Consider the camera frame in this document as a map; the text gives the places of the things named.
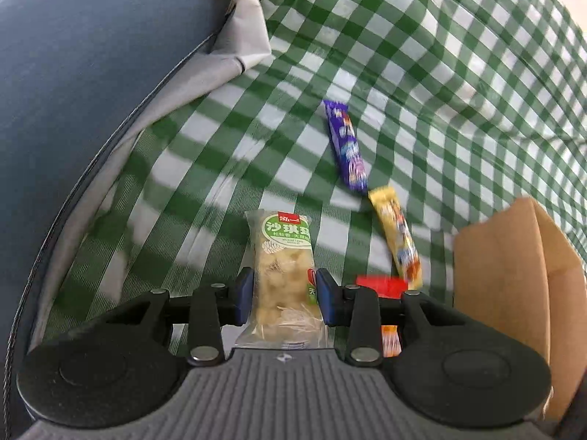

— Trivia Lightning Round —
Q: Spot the red and blue snack packet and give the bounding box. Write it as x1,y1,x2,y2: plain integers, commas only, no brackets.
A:
357,275,409,359

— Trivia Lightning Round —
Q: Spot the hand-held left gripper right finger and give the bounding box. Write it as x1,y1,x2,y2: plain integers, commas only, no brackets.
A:
316,267,459,367

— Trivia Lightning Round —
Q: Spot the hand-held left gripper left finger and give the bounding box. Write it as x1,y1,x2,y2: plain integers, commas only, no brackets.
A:
103,267,255,367

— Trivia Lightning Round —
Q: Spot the brown cardboard box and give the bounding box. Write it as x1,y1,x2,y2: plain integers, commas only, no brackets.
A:
453,196,587,425

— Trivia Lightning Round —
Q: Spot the green checked cloth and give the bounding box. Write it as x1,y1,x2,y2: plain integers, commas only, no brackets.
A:
46,0,587,353

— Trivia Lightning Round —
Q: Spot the yellow snack bar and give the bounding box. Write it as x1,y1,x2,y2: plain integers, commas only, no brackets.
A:
368,186,423,290

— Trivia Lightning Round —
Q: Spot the purple snack bar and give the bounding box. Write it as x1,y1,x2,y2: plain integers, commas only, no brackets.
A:
322,99,369,193

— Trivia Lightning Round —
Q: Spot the white paper bag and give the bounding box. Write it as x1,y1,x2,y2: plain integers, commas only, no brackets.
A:
202,0,272,74

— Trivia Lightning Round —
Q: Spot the green label pastry packet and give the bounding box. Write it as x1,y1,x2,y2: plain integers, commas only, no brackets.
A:
234,208,333,351

